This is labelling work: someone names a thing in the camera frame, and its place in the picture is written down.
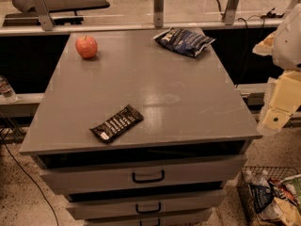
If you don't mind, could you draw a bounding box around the top grey drawer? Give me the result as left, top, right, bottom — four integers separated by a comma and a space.
40, 154, 246, 195

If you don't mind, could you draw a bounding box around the plastic bottle in basket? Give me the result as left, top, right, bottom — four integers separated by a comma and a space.
244, 169, 269, 187

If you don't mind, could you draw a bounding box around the green snack bag in basket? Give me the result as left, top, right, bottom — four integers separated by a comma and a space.
281, 174, 301, 205

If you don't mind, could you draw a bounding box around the clear plastic water bottle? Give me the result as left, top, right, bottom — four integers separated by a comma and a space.
0, 75, 18, 103

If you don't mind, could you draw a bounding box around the yellow snack bag in basket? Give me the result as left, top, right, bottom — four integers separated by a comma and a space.
259, 198, 301, 226

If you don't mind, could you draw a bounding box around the black floor cable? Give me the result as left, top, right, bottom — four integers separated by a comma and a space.
0, 132, 60, 226

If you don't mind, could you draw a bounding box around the grey drawer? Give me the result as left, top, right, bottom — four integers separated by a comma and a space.
40, 154, 246, 195
84, 208, 212, 226
67, 189, 226, 221

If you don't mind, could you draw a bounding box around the left metal bracket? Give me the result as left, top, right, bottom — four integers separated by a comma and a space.
32, 0, 55, 31

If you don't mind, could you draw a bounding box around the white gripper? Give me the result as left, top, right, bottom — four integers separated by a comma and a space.
252, 32, 301, 137

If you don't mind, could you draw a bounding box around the right metal bracket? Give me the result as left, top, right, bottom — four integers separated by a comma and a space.
222, 0, 240, 25

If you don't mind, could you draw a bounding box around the blue snack bag in basket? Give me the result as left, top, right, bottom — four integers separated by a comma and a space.
250, 185, 274, 213

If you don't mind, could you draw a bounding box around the blue chip bag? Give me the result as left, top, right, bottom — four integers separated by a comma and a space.
153, 27, 214, 58

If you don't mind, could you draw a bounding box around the red snack bag in basket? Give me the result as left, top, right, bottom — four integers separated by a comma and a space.
268, 178, 294, 203

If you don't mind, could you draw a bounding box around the red apple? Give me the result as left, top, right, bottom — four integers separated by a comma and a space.
75, 36, 98, 59

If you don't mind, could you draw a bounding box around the black snack bar wrapper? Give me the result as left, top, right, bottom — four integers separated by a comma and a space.
90, 105, 144, 144

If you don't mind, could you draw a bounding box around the black cable on rail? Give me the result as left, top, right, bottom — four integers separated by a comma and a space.
213, 0, 286, 30

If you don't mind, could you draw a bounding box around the bottom grey drawer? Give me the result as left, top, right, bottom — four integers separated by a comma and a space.
84, 208, 212, 226

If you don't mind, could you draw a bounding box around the middle grey drawer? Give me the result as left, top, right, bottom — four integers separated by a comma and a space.
67, 189, 226, 221

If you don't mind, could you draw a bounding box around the metal bracket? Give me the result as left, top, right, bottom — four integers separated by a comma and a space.
153, 0, 164, 27
32, 0, 55, 31
222, 0, 240, 25

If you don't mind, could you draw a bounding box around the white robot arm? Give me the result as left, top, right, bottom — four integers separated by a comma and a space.
252, 4, 301, 136

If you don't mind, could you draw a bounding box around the middle metal bracket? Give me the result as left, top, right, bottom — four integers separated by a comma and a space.
153, 0, 164, 27

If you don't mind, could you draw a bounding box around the wire basket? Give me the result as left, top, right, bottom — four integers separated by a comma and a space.
237, 166, 301, 226

